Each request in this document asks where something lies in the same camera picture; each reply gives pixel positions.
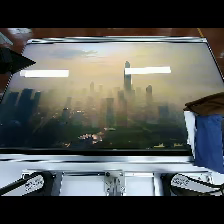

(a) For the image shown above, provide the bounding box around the white garment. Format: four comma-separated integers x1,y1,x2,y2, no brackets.
183,110,198,158

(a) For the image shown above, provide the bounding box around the blue garment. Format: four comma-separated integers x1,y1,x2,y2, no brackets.
193,114,224,175

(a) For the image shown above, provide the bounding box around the silver frame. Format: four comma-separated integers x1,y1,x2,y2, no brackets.
0,35,224,197

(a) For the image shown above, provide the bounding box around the brown shirt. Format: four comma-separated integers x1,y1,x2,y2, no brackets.
183,92,224,117

